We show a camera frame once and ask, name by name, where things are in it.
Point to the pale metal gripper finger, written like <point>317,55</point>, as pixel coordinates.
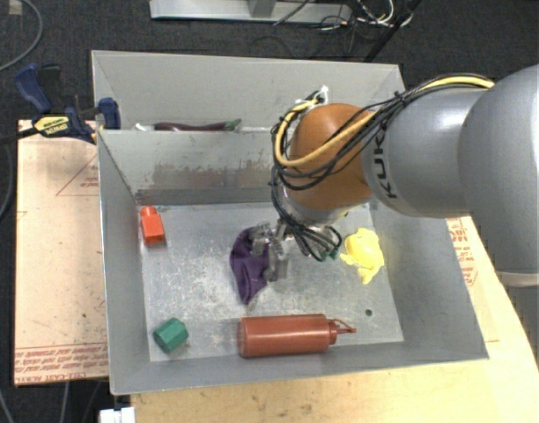
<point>279,269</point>
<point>261,236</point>

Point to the brown cardboard board red print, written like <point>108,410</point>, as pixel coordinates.
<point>58,258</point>

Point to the grey metal bin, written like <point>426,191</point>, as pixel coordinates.
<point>208,280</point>

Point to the orange-red small block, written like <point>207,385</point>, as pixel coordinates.
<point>151,227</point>

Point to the green hexagonal block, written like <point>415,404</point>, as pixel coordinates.
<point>170,335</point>

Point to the purple cloth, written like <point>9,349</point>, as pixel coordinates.
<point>245,271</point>

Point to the red-brown squeeze bottle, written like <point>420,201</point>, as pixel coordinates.
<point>282,335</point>

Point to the yellow toy duck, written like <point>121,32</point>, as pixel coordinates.
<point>364,254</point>

